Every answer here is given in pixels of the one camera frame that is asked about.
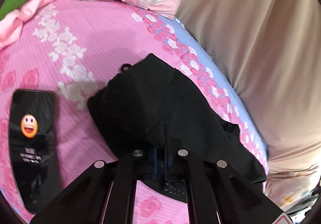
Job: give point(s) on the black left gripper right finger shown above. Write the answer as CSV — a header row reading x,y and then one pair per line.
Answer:
x,y
217,193

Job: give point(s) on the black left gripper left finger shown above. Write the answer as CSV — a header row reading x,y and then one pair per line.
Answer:
x,y
103,193

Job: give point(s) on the black pants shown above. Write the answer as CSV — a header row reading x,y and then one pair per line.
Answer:
x,y
150,100

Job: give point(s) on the black smartphone with emoji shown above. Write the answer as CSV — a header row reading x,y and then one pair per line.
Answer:
x,y
32,146

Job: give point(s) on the pink floral bed sheet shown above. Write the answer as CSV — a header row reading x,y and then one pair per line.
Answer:
x,y
74,48

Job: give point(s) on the beige blanket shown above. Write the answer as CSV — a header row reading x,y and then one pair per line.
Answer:
x,y
269,50

